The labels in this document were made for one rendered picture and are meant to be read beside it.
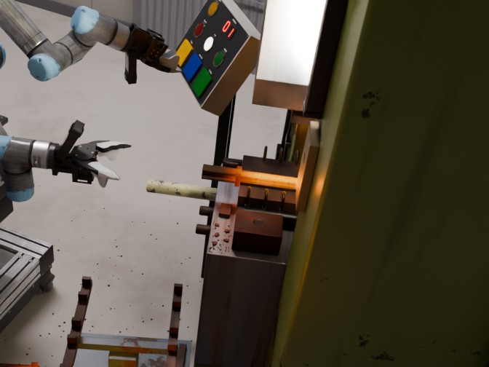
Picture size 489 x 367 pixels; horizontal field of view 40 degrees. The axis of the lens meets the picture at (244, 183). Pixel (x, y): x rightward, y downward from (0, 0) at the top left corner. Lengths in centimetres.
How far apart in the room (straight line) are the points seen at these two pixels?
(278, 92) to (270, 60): 12
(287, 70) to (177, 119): 237
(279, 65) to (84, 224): 182
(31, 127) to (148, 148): 63
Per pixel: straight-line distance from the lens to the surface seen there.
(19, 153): 185
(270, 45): 144
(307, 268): 132
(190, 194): 229
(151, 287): 283
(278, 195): 175
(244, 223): 167
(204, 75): 215
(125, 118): 378
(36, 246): 269
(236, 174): 176
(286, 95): 155
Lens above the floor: 209
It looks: 38 degrees down
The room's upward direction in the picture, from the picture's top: 9 degrees clockwise
